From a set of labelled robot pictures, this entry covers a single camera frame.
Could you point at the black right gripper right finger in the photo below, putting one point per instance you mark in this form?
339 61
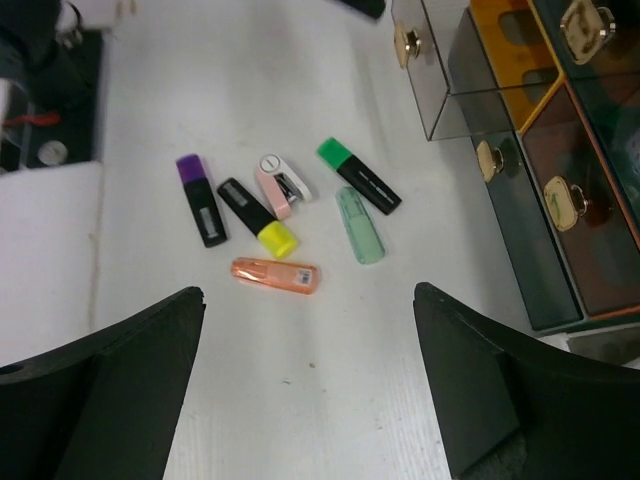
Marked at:
509 406

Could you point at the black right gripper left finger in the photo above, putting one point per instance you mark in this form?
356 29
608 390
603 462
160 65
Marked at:
105 406

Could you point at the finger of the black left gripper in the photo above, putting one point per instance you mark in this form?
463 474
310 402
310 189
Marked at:
372 9

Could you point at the green cap black highlighter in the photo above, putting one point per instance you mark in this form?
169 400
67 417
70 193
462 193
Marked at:
358 175

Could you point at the yellow cap black highlighter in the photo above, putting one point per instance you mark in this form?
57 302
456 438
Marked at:
273 235

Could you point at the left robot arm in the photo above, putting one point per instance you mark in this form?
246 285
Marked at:
30 33

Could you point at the bottom dark drawer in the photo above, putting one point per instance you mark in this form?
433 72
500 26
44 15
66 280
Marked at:
544 284

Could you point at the teal drawer organizer cabinet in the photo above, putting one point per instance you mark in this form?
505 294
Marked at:
549 91

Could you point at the purple cap black highlighter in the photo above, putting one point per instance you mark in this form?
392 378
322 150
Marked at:
201 200

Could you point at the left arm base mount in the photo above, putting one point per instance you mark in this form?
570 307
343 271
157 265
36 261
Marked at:
59 125

